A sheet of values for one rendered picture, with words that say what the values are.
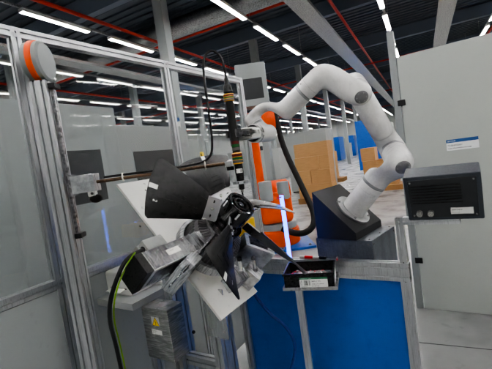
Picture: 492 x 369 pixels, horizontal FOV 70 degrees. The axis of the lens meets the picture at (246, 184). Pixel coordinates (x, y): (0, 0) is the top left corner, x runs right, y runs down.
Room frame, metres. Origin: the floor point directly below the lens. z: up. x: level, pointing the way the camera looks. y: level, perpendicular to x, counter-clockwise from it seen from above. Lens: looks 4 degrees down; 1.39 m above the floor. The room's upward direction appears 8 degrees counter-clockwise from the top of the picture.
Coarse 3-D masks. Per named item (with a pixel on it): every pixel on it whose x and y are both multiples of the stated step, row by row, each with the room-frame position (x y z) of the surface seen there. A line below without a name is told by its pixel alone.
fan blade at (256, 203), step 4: (256, 200) 1.68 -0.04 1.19; (260, 200) 1.68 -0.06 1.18; (252, 204) 1.57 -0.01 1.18; (256, 204) 1.55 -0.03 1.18; (260, 204) 1.53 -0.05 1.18; (264, 204) 1.55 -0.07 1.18; (268, 204) 1.56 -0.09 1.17; (272, 204) 1.60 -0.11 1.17; (276, 204) 1.63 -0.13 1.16; (268, 208) 1.47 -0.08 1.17; (272, 208) 1.49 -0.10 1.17; (276, 208) 1.51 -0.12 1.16; (280, 208) 1.55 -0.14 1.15; (284, 208) 1.58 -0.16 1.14; (292, 212) 1.56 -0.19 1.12
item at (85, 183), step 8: (72, 176) 1.38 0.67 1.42; (80, 176) 1.39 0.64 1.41; (88, 176) 1.39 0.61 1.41; (96, 176) 1.42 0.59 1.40; (72, 184) 1.38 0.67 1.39; (80, 184) 1.39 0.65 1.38; (88, 184) 1.39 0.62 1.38; (96, 184) 1.41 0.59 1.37; (72, 192) 1.38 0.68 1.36; (80, 192) 1.39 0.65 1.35
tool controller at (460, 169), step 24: (408, 168) 1.46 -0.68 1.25; (432, 168) 1.39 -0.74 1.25; (456, 168) 1.32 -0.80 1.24; (408, 192) 1.39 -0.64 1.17; (432, 192) 1.34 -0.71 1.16; (456, 192) 1.30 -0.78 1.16; (480, 192) 1.26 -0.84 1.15; (432, 216) 1.35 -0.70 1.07; (456, 216) 1.33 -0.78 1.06; (480, 216) 1.29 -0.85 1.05
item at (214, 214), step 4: (212, 196) 1.32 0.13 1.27; (208, 200) 1.31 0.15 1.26; (212, 200) 1.32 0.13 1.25; (216, 200) 1.33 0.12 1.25; (220, 200) 1.34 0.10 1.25; (208, 204) 1.31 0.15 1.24; (212, 204) 1.32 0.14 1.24; (216, 204) 1.33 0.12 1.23; (220, 204) 1.34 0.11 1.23; (208, 208) 1.31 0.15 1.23; (216, 208) 1.33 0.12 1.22; (204, 212) 1.30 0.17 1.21; (208, 212) 1.31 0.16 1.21; (212, 212) 1.32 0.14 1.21; (216, 212) 1.33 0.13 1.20; (204, 216) 1.30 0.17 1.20; (208, 216) 1.31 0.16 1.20; (212, 216) 1.32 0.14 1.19; (216, 216) 1.33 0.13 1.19; (212, 220) 1.32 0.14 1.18
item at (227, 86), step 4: (224, 80) 1.44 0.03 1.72; (228, 84) 1.43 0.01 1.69; (224, 88) 1.43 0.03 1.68; (228, 88) 1.43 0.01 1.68; (224, 92) 1.46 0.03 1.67; (228, 92) 1.47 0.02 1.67; (236, 164) 1.43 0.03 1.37; (240, 164) 1.43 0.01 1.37; (236, 168) 1.43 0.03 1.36; (240, 168) 1.43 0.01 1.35; (236, 172) 1.43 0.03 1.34; (240, 172) 1.43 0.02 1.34; (236, 176) 1.44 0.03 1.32; (240, 176) 1.43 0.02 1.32; (236, 180) 1.44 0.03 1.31; (240, 180) 1.43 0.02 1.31; (240, 184) 1.44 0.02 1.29; (240, 188) 1.44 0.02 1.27; (244, 188) 1.44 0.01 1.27
